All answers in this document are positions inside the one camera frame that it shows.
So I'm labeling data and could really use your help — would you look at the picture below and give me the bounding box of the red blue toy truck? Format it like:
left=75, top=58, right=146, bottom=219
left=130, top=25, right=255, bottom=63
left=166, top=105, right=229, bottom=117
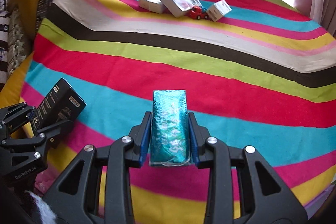
left=187, top=6, right=209, bottom=20

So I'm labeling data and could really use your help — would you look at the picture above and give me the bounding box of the striped colourful tablecloth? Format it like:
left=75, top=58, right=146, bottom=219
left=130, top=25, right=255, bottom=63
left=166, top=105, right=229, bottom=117
left=22, top=0, right=335, bottom=223

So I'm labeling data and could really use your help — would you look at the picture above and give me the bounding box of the white silver logo box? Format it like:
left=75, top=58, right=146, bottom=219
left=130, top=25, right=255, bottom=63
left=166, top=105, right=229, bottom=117
left=148, top=0, right=166, bottom=14

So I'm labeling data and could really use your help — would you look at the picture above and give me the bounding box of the black grey tall box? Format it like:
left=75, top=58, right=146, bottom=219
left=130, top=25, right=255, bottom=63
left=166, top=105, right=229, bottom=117
left=31, top=78, right=86, bottom=131

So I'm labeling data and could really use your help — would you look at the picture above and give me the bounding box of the large white pink box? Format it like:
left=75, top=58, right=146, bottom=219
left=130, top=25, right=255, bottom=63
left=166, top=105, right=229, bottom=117
left=160, top=0, right=194, bottom=18

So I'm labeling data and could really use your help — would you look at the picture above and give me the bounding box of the teal foil packet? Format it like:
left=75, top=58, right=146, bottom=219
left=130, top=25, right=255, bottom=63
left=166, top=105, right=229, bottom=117
left=149, top=90, right=190, bottom=167

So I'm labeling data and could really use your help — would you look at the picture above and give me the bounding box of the white medicine box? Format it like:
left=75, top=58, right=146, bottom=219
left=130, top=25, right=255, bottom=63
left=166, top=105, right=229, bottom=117
left=206, top=0, right=232, bottom=22

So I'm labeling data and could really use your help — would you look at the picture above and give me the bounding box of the patterned cushion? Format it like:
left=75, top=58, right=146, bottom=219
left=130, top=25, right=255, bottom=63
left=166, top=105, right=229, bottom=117
left=0, top=0, right=53, bottom=88

